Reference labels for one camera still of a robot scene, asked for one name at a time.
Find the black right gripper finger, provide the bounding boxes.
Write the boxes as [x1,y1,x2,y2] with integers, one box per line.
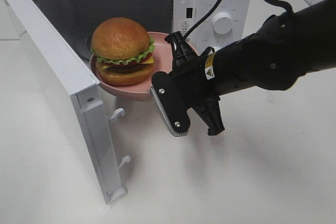
[164,31,200,73]
[193,97,225,136]

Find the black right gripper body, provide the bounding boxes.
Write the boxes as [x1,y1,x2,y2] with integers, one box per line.
[170,49,219,108]

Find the pink round plate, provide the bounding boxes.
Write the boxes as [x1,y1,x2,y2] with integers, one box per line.
[90,31,173,101]

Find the white timer knob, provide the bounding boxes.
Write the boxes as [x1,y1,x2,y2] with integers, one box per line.
[213,46,223,52]

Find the toy hamburger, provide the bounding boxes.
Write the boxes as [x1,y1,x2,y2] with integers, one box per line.
[90,17,155,86]

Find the white microwave door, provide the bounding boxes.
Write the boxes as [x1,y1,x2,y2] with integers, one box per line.
[4,0,130,203]

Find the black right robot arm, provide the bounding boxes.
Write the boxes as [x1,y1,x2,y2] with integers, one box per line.
[151,0,335,136]

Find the white microwave oven body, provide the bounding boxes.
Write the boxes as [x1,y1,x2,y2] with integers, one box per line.
[32,0,250,75]

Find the white upper power knob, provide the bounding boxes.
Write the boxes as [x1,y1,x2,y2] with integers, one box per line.
[212,12,233,35]

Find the glass microwave turntable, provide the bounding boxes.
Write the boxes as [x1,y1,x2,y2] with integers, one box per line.
[80,36,92,62]

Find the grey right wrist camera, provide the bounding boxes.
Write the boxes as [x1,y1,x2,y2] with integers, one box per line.
[150,71,191,137]

